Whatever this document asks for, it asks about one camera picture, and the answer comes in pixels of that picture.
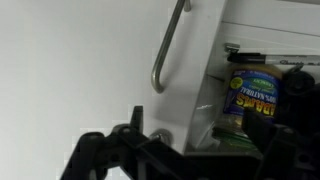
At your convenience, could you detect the white cabinet door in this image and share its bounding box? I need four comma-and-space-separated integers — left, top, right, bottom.
0, 0, 231, 180

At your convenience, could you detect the black Sharpie marker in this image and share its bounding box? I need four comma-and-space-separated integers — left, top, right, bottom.
227, 52, 320, 67

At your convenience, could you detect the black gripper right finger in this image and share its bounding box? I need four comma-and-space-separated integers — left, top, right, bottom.
242, 106, 320, 180

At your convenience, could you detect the peanut butter jar blue label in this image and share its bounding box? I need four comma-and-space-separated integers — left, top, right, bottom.
213, 63, 284, 151

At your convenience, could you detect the steel door handle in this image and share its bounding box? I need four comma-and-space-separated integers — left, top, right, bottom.
150, 0, 193, 95

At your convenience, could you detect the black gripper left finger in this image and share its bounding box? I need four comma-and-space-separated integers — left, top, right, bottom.
59, 105, 188, 180

